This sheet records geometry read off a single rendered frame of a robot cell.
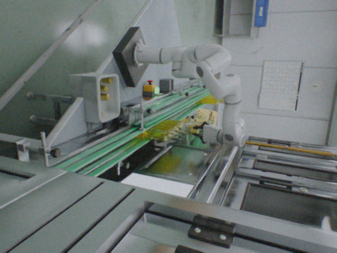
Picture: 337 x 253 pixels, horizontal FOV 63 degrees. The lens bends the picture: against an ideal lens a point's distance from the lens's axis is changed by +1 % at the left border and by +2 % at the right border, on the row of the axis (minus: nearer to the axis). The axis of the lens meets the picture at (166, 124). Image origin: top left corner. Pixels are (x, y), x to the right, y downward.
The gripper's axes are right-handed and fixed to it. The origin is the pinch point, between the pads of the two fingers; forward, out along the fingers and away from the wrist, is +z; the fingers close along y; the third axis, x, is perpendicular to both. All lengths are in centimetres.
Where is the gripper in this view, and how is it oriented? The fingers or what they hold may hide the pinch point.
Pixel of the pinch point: (196, 130)
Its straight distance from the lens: 160.0
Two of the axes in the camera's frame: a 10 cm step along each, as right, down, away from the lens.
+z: -7.9, -1.7, 5.9
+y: 0.2, -9.7, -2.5
